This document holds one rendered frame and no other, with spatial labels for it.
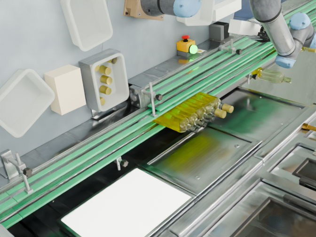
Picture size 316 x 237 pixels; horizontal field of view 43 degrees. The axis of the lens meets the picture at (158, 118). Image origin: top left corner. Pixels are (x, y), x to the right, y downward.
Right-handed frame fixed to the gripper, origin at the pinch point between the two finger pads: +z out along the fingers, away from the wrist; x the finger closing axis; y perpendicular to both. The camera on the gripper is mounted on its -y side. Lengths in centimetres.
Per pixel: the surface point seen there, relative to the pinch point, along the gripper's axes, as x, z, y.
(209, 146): 54, -6, 24
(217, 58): 17.1, 15.3, -0.4
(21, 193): 66, 15, 105
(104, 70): 26, 29, 63
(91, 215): 76, 2, 83
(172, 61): 21.8, 29.8, 17.4
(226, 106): 36.2, -5.2, 15.3
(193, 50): 15.0, 23.9, 9.7
